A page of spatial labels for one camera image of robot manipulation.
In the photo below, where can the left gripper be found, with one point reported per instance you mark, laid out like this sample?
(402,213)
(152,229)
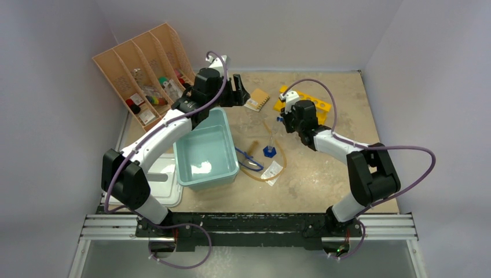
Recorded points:
(237,97)

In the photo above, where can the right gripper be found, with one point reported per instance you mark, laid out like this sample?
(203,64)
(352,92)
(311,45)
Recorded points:
(286,116)

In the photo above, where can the tan rubber tubing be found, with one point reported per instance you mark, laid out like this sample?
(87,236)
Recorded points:
(280,158)

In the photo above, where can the tan bristle brush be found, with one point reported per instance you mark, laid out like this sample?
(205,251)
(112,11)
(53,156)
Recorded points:
(252,148)

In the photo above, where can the blue safety glasses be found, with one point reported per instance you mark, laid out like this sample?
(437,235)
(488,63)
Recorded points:
(247,161)

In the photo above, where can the teal plastic bin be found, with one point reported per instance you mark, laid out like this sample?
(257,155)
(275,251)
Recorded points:
(206,157)

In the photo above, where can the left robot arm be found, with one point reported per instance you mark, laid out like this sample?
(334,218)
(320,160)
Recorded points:
(124,172)

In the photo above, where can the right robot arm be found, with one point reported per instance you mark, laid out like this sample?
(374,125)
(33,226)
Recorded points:
(372,175)

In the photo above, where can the clear well plate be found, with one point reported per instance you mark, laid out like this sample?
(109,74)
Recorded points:
(283,133)

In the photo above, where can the yellow spiral notebook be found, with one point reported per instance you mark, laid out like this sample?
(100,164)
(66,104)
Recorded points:
(258,98)

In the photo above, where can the yellow test tube rack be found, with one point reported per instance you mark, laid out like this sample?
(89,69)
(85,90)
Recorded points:
(322,107)

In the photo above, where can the white label packet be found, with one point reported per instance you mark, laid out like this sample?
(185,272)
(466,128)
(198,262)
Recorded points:
(272,173)

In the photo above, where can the peach desk file organizer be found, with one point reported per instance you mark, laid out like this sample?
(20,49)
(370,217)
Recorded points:
(136,67)

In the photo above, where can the white bin lid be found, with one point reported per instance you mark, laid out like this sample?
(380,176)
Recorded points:
(161,177)

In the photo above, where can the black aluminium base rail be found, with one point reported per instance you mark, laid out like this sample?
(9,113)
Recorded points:
(306,230)

